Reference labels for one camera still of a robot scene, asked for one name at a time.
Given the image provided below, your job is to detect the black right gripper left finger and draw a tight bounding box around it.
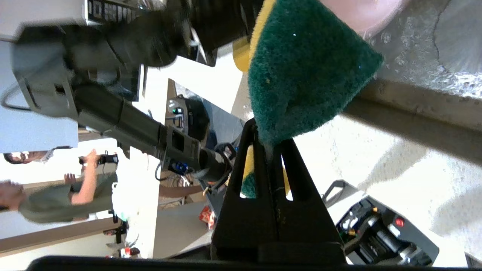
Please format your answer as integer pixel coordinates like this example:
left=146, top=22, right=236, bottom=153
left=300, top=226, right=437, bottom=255
left=211, top=118, right=276, bottom=263

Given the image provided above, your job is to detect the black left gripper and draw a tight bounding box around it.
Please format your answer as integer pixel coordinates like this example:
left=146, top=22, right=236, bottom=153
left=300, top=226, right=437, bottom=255
left=166, top=0, right=266, bottom=55

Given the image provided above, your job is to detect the pink plastic bowl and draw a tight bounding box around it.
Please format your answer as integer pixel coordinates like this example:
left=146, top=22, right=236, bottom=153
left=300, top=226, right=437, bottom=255
left=320, top=0, right=410, bottom=39

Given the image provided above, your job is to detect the brown wooden beam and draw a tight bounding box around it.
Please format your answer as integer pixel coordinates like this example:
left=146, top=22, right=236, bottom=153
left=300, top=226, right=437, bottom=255
left=0, top=216, right=127, bottom=254

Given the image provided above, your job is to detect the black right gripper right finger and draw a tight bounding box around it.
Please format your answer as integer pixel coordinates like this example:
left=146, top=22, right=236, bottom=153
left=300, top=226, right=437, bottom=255
left=270, top=137, right=347, bottom=264

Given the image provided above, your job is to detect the yellow plastic bowl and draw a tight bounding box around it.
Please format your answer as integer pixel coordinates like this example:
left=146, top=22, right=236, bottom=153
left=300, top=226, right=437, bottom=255
left=232, top=36, right=252, bottom=73

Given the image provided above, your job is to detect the green and yellow sponge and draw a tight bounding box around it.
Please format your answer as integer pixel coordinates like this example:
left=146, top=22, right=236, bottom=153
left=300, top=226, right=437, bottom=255
left=239, top=0, right=384, bottom=199

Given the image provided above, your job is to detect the person in green shirt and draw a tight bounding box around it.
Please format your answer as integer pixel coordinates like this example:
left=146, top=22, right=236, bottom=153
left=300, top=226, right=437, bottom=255
left=0, top=149, right=118, bottom=224

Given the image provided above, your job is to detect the stainless steel sink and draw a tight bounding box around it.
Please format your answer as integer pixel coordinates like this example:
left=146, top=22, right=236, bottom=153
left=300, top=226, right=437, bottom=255
left=343, top=0, right=482, bottom=166

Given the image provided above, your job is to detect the white plastic bag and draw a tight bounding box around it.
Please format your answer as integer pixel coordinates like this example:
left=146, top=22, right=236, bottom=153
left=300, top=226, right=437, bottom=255
left=112, top=177, right=153, bottom=223

